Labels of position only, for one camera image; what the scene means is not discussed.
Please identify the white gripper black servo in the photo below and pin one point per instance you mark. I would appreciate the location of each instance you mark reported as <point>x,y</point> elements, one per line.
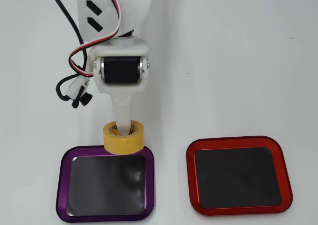
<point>120,70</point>

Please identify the yellow masking tape roll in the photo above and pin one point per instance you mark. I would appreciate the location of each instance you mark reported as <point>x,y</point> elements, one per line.
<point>124,145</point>

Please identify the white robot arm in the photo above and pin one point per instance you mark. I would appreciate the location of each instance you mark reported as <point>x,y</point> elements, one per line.
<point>134,11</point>

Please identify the purple metal dish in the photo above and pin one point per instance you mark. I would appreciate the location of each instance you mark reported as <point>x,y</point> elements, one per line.
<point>106,185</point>

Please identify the red metal dish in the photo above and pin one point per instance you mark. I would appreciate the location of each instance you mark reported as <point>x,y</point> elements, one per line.
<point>238,177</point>

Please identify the small black camera module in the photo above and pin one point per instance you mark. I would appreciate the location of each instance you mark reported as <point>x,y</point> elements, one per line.
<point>85,99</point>

